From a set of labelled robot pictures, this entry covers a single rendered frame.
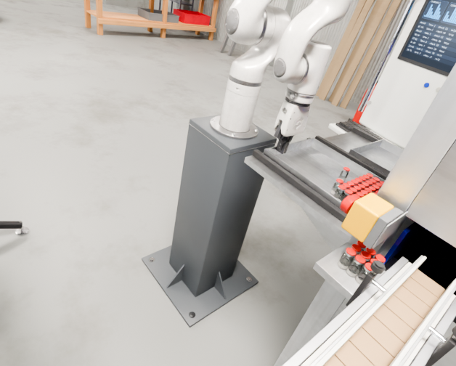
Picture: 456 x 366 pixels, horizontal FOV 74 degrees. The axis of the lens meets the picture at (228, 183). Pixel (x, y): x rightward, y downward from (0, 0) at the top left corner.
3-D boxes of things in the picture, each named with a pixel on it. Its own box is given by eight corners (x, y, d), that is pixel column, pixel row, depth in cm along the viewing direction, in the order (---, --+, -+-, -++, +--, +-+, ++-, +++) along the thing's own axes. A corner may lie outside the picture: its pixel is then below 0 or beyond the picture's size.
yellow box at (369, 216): (386, 237, 64) (404, 211, 60) (369, 250, 59) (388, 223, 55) (355, 216, 68) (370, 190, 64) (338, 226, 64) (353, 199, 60)
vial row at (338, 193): (367, 187, 96) (375, 176, 93) (336, 202, 85) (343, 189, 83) (361, 184, 97) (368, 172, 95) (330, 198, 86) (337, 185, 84)
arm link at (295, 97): (302, 96, 83) (298, 107, 85) (321, 94, 88) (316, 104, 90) (279, 86, 88) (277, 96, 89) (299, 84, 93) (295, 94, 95)
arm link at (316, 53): (299, 96, 83) (321, 95, 88) (316, 44, 76) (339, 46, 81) (279, 85, 88) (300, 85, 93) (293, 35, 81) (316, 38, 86)
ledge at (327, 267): (398, 290, 66) (402, 284, 65) (369, 319, 58) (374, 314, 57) (344, 247, 74) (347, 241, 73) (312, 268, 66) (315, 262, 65)
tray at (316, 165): (393, 198, 95) (399, 189, 93) (350, 224, 79) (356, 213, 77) (310, 146, 114) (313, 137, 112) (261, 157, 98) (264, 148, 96)
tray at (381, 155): (464, 191, 109) (470, 184, 107) (439, 212, 93) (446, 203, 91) (379, 146, 128) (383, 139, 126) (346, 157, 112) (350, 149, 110)
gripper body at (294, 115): (297, 103, 84) (285, 139, 90) (319, 101, 90) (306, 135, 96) (278, 93, 88) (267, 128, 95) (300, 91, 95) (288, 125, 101)
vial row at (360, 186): (374, 192, 95) (381, 179, 92) (343, 208, 84) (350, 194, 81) (368, 188, 96) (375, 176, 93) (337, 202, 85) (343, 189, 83)
